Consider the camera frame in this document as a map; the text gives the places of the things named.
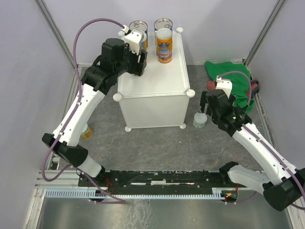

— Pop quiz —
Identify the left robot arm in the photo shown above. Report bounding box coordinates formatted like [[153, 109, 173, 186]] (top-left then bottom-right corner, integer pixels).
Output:
[[42, 37, 147, 186]]

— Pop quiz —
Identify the yellow short can white lid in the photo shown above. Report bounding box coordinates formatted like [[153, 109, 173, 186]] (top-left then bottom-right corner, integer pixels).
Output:
[[80, 124, 92, 139]]

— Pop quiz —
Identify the red cloth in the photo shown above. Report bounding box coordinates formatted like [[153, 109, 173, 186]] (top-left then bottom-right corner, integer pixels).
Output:
[[206, 80, 217, 91]]

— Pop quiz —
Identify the tall orange can white lid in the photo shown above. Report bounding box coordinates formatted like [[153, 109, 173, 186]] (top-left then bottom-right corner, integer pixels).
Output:
[[156, 28, 173, 63]]

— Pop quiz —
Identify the aluminium corner post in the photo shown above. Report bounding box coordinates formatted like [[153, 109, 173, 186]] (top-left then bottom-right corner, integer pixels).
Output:
[[243, 0, 286, 67], [34, 0, 74, 67]]

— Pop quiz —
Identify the short green can clear lid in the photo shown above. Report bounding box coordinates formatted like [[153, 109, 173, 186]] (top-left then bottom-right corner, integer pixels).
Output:
[[193, 112, 207, 128]]

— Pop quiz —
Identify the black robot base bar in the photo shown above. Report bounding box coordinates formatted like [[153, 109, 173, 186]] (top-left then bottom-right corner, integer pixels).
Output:
[[93, 170, 237, 196]]

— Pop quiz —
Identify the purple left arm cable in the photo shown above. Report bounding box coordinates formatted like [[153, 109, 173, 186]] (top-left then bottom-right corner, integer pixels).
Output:
[[41, 19, 127, 205]]

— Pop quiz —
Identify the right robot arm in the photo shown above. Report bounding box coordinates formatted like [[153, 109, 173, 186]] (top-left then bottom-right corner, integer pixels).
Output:
[[200, 89, 305, 211]]

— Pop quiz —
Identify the green cloth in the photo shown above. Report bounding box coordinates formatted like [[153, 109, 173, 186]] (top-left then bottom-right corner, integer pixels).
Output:
[[205, 61, 251, 108]]

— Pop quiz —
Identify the tall blue can white lid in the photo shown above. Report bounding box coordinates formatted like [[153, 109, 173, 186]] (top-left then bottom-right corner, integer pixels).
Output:
[[140, 31, 147, 51]]

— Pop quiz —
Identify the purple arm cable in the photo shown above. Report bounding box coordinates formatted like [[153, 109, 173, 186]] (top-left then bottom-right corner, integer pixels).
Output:
[[41, 19, 127, 205], [216, 71, 305, 210]]

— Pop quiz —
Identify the blue soup can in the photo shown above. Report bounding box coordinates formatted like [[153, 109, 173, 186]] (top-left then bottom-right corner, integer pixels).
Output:
[[154, 18, 173, 32], [129, 20, 148, 37]]

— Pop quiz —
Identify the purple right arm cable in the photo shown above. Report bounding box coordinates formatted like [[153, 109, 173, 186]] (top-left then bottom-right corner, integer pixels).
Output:
[[216, 71, 305, 210]]

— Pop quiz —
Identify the white plastic cube cabinet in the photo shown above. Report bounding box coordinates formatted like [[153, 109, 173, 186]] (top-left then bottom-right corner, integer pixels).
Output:
[[113, 31, 195, 132]]

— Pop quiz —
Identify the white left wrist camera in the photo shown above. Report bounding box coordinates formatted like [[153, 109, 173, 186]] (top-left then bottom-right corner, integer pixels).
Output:
[[119, 25, 144, 54]]

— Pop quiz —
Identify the left aluminium corner post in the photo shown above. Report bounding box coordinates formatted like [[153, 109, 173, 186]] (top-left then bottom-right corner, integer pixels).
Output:
[[34, 0, 74, 67]]

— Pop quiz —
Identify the white slotted cable duct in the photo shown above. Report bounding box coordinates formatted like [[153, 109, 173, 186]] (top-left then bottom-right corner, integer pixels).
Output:
[[45, 187, 226, 198]]

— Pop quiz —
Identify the right aluminium corner post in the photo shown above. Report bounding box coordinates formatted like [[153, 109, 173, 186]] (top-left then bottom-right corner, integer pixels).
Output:
[[243, 0, 286, 67]]

